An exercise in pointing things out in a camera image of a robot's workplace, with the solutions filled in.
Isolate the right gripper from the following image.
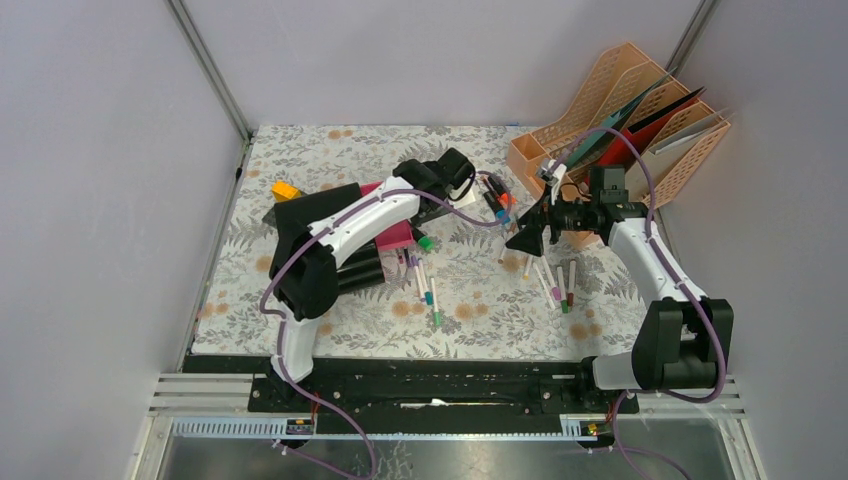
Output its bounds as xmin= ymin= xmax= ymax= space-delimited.
xmin=505 ymin=183 xmax=598 ymax=257

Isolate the blue cap marker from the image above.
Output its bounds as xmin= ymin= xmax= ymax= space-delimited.
xmin=483 ymin=191 xmax=510 ymax=225

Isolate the orange cap marker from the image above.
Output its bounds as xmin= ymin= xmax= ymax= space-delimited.
xmin=488 ymin=176 xmax=516 ymax=208

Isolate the teal folder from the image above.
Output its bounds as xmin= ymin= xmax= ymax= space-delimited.
xmin=560 ymin=63 xmax=673 ymax=170

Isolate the green highlighter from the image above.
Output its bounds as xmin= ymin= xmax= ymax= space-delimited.
xmin=411 ymin=227 xmax=435 ymax=252

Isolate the red notebook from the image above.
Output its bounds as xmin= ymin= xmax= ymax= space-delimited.
xmin=594 ymin=87 xmax=705 ymax=168

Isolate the pink drawer tray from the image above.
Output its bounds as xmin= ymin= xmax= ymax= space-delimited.
xmin=360 ymin=182 xmax=414 ymax=252

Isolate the peach file organizer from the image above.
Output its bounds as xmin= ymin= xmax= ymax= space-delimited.
xmin=506 ymin=43 xmax=730 ymax=206

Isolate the beige notebook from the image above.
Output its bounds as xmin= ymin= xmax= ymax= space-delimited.
xmin=625 ymin=109 xmax=725 ymax=201

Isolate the black pen holder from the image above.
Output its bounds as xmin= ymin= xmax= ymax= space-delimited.
xmin=262 ymin=182 xmax=388 ymax=299

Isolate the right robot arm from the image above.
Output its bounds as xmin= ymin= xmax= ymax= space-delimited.
xmin=506 ymin=166 xmax=733 ymax=412

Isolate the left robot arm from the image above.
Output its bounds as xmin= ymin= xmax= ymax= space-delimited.
xmin=259 ymin=148 xmax=476 ymax=411

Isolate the yellow tip white pen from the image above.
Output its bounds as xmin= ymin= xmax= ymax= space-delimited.
xmin=522 ymin=256 xmax=533 ymax=280

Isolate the dark red tip pen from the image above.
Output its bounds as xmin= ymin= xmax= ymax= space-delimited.
xmin=566 ymin=259 xmax=577 ymax=309

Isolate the green tip pen right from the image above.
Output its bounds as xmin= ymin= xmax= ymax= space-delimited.
xmin=556 ymin=265 xmax=570 ymax=313

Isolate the floral table mat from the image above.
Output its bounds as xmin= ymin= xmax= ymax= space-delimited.
xmin=191 ymin=125 xmax=646 ymax=360

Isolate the teal tip white pen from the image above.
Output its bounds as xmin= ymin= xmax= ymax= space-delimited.
xmin=415 ymin=258 xmax=433 ymax=306

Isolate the green tip white pen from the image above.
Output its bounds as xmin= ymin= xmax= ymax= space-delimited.
xmin=430 ymin=276 xmax=442 ymax=327

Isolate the yellow block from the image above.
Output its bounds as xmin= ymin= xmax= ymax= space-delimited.
xmin=271 ymin=181 xmax=303 ymax=203

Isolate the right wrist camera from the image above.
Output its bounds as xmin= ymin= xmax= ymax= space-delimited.
xmin=536 ymin=160 xmax=567 ymax=206

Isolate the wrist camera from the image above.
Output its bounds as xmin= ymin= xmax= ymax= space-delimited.
xmin=536 ymin=160 xmax=567 ymax=206
xmin=449 ymin=188 xmax=478 ymax=209

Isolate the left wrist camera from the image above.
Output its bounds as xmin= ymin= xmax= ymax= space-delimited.
xmin=449 ymin=188 xmax=478 ymax=209

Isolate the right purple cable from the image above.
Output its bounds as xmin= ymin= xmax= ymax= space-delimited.
xmin=549 ymin=127 xmax=729 ymax=480

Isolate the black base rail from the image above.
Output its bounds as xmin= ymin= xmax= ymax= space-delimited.
xmin=182 ymin=355 xmax=618 ymax=435

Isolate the right aluminium frame post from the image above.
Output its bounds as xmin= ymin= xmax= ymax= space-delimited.
xmin=665 ymin=0 xmax=722 ymax=74

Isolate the aluminium frame post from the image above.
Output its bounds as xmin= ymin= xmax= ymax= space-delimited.
xmin=665 ymin=0 xmax=722 ymax=74
xmin=164 ymin=0 xmax=253 ymax=143

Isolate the left aluminium frame post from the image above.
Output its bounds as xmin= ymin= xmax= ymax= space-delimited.
xmin=164 ymin=0 xmax=253 ymax=143

